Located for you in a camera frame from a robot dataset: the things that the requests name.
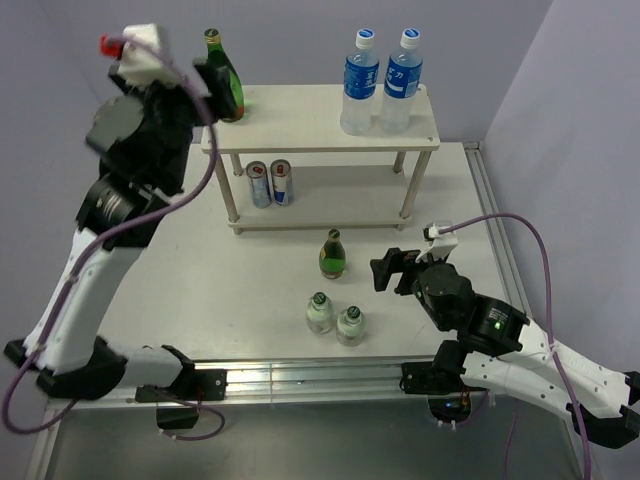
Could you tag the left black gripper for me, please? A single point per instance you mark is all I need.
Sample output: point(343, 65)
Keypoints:
point(150, 92)

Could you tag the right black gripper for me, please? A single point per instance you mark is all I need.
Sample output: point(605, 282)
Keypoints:
point(396, 260)

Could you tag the green glass bottle front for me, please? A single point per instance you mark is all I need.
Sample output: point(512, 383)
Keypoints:
point(217, 58)

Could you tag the green glass bottle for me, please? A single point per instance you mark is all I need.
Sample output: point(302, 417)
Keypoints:
point(217, 58)
point(332, 257)

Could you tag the clear glass bottle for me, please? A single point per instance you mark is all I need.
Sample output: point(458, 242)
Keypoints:
point(319, 313)
point(350, 326)

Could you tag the Pocari Sweat bottle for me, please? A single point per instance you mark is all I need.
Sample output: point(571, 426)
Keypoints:
point(401, 83)
point(359, 84)

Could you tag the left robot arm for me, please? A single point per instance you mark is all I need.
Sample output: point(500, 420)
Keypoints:
point(142, 138)

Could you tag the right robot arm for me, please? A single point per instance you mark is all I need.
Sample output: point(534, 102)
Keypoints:
point(498, 348)

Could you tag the white two-tier shelf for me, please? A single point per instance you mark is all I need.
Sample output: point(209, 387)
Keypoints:
point(339, 181)

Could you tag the silver blue can left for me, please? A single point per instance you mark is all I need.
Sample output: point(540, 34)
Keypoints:
point(259, 184)

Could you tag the blue silver Red Bull can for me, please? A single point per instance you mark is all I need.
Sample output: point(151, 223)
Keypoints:
point(282, 182)

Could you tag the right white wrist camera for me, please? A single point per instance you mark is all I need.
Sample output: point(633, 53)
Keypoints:
point(439, 245)

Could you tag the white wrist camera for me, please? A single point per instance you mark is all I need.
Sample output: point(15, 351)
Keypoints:
point(136, 66)
point(439, 245)

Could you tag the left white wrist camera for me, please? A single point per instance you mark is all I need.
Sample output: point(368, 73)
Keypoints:
point(136, 66)

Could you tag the aluminium right side rail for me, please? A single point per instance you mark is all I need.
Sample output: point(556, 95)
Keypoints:
point(507, 267)

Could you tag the aluminium rail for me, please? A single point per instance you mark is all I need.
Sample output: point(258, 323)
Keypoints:
point(507, 267)
point(246, 382)

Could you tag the aluminium front rail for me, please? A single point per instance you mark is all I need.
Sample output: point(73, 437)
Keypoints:
point(246, 382)

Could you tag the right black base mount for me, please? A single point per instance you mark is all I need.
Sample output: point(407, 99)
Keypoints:
point(448, 398)

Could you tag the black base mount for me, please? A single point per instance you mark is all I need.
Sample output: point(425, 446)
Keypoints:
point(448, 398)
point(175, 411)

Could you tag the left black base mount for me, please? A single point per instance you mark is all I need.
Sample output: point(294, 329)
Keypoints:
point(175, 411)

